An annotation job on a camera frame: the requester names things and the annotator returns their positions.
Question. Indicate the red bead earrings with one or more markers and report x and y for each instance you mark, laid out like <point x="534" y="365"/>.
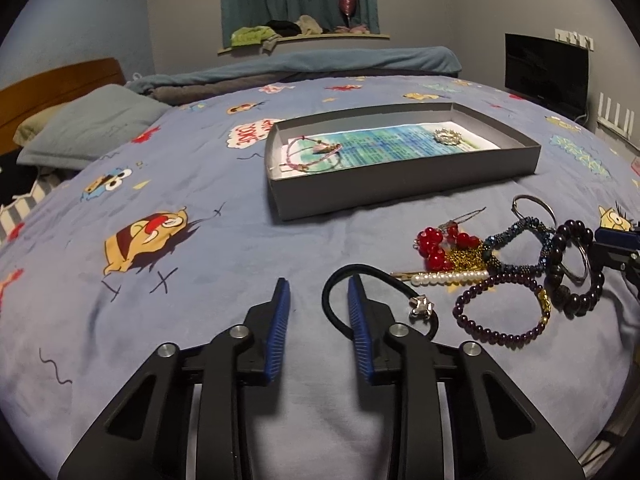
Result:
<point x="434" y="242"/>

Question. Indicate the pink balloon ornament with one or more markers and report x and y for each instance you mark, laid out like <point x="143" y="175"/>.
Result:
<point x="347" y="2"/>

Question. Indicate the pink small items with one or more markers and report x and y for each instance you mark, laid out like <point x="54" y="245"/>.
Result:
<point x="352" y="30"/>

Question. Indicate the white wall hooks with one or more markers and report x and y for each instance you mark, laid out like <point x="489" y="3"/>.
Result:
<point x="575" y="40"/>

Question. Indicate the grey folded blanket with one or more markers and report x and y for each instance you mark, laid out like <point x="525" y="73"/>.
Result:
<point x="200" y="92"/>

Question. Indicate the blue-green printed paper liner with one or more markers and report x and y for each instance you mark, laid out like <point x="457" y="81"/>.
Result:
<point x="380" y="147"/>

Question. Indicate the beige cloth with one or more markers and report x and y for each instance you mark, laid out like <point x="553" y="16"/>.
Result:
<point x="310" y="25"/>

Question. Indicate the yellowish pillow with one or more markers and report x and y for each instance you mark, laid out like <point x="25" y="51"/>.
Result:
<point x="35" y="125"/>

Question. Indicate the wooden headboard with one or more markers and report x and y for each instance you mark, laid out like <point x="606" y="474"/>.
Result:
<point x="55" y="80"/>

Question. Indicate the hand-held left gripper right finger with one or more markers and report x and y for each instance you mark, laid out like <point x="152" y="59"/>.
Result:
<point x="361" y="330"/>

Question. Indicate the grey cardboard box tray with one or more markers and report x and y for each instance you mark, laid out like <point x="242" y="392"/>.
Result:
<point x="400" y="187"/>

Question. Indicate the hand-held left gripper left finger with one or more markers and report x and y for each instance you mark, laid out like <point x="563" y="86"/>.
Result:
<point x="277" y="330"/>

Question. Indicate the small pink object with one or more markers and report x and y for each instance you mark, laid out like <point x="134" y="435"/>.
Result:
<point x="636" y="165"/>

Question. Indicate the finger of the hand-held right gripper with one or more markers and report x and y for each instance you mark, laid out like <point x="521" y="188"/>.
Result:
<point x="614" y="236"/>
<point x="620" y="259"/>

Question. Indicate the silver bangle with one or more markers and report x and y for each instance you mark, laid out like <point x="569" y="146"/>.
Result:
<point x="582" y="270"/>
<point x="532" y="198"/>

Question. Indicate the grey pillow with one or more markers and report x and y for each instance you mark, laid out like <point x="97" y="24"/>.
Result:
<point x="90" y="125"/>

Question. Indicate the window sill shelf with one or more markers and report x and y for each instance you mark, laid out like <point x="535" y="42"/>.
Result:
<point x="320" y="39"/>

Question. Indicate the green cloth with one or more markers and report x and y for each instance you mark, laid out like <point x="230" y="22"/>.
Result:
<point x="250" y="35"/>

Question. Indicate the pearl hair clip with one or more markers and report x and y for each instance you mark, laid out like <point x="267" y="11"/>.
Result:
<point x="450" y="277"/>

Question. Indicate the black cloth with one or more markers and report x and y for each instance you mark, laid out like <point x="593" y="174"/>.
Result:
<point x="282" y="26"/>

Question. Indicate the black monitor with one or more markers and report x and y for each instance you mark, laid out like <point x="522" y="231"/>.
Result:
<point x="545" y="75"/>

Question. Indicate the white router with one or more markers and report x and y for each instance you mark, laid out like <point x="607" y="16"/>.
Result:
<point x="615" y="117"/>

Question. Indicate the teal folded blanket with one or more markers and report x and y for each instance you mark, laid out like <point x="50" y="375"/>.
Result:
<point x="310" y="62"/>

